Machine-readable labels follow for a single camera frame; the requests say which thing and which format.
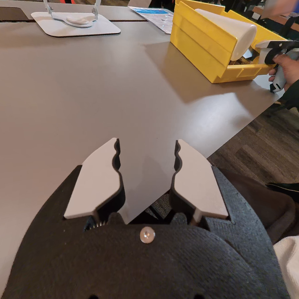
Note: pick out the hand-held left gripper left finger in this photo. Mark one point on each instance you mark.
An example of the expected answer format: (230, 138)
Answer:
(95, 184)

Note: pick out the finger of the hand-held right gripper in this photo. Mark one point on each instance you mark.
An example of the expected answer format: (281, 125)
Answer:
(264, 44)

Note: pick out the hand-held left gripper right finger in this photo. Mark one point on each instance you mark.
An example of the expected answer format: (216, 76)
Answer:
(198, 186)

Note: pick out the white bottle black lid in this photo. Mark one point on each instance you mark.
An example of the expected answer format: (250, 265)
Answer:
(233, 32)

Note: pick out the yellow plastic bin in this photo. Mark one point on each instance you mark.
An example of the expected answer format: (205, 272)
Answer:
(198, 46)

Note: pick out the person's right forearm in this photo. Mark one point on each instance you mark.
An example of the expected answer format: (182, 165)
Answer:
(293, 95)

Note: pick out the wooden background desk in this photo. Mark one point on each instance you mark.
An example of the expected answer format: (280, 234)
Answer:
(275, 16)

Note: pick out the grey desk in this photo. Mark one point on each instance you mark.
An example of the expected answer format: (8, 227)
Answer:
(81, 93)

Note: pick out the person's right hand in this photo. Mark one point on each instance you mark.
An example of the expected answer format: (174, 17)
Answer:
(292, 70)

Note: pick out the blue white printed sheet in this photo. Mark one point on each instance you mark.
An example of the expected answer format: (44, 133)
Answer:
(154, 17)

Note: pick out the white monitor base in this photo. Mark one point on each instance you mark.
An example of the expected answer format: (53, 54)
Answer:
(77, 26)

